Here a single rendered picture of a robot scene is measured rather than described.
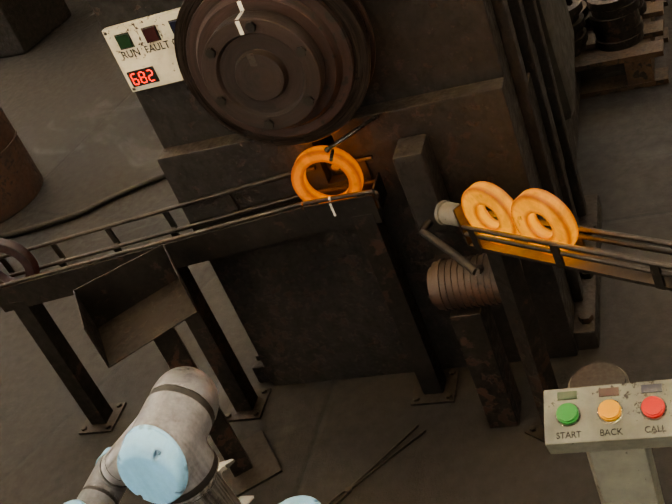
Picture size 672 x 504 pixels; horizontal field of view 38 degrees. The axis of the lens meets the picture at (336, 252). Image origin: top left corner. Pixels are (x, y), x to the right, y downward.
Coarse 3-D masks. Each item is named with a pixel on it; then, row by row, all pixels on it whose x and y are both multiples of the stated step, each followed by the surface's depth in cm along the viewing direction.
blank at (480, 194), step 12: (468, 192) 218; (480, 192) 215; (492, 192) 213; (504, 192) 213; (468, 204) 221; (480, 204) 218; (492, 204) 214; (504, 204) 212; (468, 216) 224; (480, 216) 222; (504, 216) 214; (492, 228) 220; (504, 228) 216
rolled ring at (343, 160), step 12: (300, 156) 246; (312, 156) 244; (324, 156) 243; (336, 156) 242; (348, 156) 244; (300, 168) 247; (348, 168) 244; (360, 168) 246; (300, 180) 249; (348, 180) 246; (360, 180) 245; (300, 192) 252; (312, 192) 252; (348, 192) 248
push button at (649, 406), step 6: (654, 396) 173; (642, 402) 173; (648, 402) 172; (654, 402) 172; (660, 402) 172; (642, 408) 173; (648, 408) 172; (654, 408) 171; (660, 408) 171; (648, 414) 172; (654, 414) 171; (660, 414) 171
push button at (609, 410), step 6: (606, 402) 175; (612, 402) 175; (600, 408) 175; (606, 408) 175; (612, 408) 174; (618, 408) 174; (600, 414) 175; (606, 414) 174; (612, 414) 174; (618, 414) 174; (606, 420) 174; (612, 420) 174
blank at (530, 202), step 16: (528, 192) 204; (544, 192) 202; (512, 208) 210; (528, 208) 206; (544, 208) 201; (560, 208) 200; (528, 224) 209; (560, 224) 201; (576, 224) 202; (560, 240) 204; (576, 240) 205
